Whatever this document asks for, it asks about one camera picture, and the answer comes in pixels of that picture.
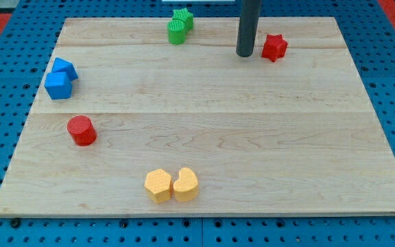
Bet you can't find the red cylinder block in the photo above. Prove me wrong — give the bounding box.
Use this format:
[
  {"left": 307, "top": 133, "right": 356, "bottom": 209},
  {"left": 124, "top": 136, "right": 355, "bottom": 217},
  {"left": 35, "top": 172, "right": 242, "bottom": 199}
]
[{"left": 67, "top": 115, "right": 97, "bottom": 146}]

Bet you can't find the blue cube block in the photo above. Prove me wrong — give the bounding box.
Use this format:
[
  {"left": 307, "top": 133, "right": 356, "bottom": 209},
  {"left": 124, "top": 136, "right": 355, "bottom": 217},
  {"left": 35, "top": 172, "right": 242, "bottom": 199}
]
[{"left": 45, "top": 72, "right": 73, "bottom": 99}]

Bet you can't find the yellow hexagon block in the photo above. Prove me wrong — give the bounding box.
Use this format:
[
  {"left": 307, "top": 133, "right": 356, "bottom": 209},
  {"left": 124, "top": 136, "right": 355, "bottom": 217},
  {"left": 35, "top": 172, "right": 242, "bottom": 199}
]
[{"left": 144, "top": 169, "right": 173, "bottom": 204}]

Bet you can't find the yellow heart block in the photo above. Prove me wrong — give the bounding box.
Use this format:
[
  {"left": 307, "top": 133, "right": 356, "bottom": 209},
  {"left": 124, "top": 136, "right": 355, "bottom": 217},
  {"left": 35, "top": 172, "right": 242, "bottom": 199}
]
[{"left": 173, "top": 167, "right": 199, "bottom": 202}]

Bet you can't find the light wooden board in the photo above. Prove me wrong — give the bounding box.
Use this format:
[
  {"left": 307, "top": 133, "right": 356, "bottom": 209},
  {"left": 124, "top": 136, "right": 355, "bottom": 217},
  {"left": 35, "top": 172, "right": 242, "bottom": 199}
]
[{"left": 0, "top": 17, "right": 395, "bottom": 218}]

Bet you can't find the green star block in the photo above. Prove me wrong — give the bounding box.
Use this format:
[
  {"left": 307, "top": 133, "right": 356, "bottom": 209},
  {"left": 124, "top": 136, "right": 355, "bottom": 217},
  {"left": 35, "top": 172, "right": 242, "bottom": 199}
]
[{"left": 172, "top": 8, "right": 194, "bottom": 32}]

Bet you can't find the blue triangle block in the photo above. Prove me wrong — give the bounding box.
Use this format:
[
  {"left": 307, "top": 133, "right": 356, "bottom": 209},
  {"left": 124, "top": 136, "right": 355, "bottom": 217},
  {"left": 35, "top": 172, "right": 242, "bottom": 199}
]
[{"left": 51, "top": 58, "right": 78, "bottom": 81}]

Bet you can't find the red star block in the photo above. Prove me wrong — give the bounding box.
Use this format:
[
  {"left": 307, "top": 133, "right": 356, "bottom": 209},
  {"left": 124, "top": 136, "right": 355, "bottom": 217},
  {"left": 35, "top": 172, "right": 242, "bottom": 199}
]
[{"left": 261, "top": 34, "right": 288, "bottom": 62}]

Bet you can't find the green cylinder block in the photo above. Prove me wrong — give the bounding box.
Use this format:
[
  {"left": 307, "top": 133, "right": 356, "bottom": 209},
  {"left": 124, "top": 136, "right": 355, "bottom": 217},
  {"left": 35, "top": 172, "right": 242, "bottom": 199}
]
[{"left": 167, "top": 20, "right": 187, "bottom": 45}]

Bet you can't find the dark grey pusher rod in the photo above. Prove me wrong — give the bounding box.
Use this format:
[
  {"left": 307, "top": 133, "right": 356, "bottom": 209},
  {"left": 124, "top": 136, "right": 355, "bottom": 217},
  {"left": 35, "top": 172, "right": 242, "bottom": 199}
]
[{"left": 236, "top": 0, "right": 262, "bottom": 57}]

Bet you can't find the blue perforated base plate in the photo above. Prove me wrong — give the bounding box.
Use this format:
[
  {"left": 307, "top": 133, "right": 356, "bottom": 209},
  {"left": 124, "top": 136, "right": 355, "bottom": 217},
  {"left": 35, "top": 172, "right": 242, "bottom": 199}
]
[{"left": 0, "top": 0, "right": 395, "bottom": 246}]

